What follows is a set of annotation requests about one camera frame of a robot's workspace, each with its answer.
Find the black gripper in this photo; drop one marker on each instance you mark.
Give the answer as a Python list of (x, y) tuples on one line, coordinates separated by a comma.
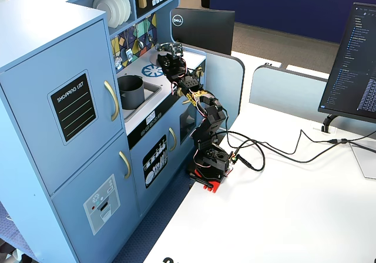
[(165, 60)]

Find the gray round pot lid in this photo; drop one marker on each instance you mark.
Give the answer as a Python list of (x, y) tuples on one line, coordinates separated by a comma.
[(154, 59)]

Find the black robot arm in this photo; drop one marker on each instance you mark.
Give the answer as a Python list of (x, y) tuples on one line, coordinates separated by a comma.
[(214, 116)]

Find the hanging silver whisk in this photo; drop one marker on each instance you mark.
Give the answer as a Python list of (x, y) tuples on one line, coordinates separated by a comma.
[(150, 38)]

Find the metal ladle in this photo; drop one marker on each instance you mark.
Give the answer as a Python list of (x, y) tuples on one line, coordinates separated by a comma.
[(141, 44)]

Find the gray sink basin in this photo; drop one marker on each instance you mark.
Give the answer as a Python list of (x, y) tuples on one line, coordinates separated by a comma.
[(151, 91)]

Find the metal slotted spatula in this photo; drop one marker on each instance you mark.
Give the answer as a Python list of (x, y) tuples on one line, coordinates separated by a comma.
[(129, 55)]

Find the gray cylindrical pot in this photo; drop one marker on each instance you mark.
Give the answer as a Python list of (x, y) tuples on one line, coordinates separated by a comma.
[(132, 95)]

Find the metal skimmer spoon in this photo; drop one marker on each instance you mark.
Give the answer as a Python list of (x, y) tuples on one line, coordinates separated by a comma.
[(118, 64)]

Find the black Dell monitor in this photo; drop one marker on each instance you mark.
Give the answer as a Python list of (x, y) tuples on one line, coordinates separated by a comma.
[(205, 31)]

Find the light blue desk divider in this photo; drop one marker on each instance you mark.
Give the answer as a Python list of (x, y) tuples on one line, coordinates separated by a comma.
[(282, 89), (226, 84)]

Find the white plate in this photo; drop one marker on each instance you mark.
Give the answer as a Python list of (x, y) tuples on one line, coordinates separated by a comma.
[(128, 4), (104, 9), (122, 6)]

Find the blue toy kitchen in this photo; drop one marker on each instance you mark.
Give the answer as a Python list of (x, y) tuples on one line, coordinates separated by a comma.
[(58, 128)]

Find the red base clamp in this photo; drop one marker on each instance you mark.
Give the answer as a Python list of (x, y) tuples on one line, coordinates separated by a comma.
[(213, 185)]

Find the black monitor stand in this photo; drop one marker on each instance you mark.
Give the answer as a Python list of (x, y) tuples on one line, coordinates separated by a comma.
[(327, 123)]

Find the monitor showing code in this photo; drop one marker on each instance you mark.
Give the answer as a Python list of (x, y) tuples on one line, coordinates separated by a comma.
[(352, 69)]

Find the small black curved object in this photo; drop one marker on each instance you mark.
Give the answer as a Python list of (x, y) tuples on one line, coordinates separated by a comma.
[(169, 260)]

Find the gray flat plate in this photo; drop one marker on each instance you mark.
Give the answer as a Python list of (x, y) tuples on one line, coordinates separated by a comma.
[(365, 163)]

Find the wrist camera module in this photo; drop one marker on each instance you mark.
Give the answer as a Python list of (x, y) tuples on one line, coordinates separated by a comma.
[(176, 50)]

